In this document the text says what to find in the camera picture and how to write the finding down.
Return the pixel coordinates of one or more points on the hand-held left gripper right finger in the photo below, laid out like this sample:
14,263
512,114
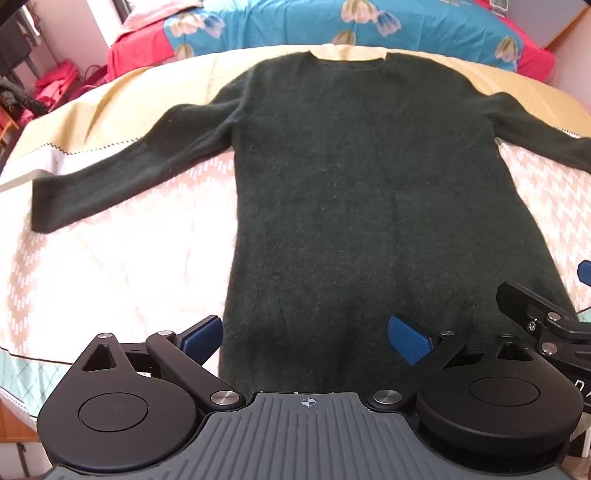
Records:
408,339

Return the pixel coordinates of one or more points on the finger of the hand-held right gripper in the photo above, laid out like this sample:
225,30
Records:
526,305
585,273

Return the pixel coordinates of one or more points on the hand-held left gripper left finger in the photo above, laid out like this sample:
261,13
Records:
204,340

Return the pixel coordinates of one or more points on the dark green sweater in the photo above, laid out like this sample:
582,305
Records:
323,184

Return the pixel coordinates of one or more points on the yellow and white patterned blanket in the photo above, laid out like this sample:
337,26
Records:
138,230

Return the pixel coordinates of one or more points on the red bed sheet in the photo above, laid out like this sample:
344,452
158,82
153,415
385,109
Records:
138,50

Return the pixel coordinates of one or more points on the dark patterned cloth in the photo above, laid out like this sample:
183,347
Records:
18,104

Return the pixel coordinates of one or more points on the blue floral quilt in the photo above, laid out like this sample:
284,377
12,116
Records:
286,23

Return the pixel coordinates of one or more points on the pink cloth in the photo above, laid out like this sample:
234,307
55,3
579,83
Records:
152,14

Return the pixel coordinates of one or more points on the wooden bed frame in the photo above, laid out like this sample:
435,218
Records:
14,443

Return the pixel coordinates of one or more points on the grey panel with wooden frame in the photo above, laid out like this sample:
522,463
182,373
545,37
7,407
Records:
545,18

